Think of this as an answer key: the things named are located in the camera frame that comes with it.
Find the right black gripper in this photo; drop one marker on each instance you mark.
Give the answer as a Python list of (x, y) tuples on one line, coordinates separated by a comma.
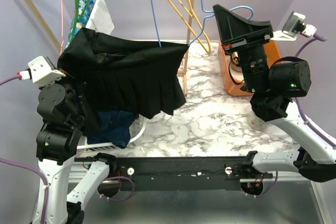
[(237, 31)]

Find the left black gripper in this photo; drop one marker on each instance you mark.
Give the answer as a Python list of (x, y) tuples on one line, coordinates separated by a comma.
[(80, 85)]

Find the blue denim skirt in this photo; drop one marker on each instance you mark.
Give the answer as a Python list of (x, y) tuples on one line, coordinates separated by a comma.
[(115, 126)]

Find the black pleated skirt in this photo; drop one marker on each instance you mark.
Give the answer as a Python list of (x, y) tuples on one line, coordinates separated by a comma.
[(138, 76)]

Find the yellow hanger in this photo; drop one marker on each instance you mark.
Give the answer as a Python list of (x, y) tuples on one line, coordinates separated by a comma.
[(187, 15)]

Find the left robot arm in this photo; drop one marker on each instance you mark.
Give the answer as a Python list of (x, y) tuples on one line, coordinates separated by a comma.
[(66, 115)]

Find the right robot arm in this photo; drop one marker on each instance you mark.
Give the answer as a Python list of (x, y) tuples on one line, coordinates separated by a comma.
[(275, 91)]

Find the patterned white bowl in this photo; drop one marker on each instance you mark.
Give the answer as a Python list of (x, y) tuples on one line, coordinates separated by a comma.
[(234, 62)]

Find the orange plastic bin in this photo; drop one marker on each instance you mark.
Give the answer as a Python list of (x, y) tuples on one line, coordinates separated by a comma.
[(233, 81)]

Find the white laundry basket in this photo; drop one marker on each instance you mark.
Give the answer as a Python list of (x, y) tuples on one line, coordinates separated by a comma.
[(136, 131)]

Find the floral blue garment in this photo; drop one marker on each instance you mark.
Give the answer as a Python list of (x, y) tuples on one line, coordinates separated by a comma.
[(83, 9)]

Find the green interior mug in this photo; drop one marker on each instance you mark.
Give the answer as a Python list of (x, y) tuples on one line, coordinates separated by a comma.
[(255, 122)]

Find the white cloth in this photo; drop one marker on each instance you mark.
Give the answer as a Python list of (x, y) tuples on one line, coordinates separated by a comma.
[(100, 19)]

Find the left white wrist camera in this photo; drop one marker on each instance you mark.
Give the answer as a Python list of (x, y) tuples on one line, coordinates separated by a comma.
[(43, 71)]

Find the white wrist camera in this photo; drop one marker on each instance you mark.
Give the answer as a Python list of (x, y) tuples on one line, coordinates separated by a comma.
[(294, 26), (43, 71)]

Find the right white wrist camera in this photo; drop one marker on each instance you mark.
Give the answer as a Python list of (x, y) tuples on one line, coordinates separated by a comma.
[(294, 26)]

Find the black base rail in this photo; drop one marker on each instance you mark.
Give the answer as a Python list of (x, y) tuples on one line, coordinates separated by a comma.
[(183, 173)]

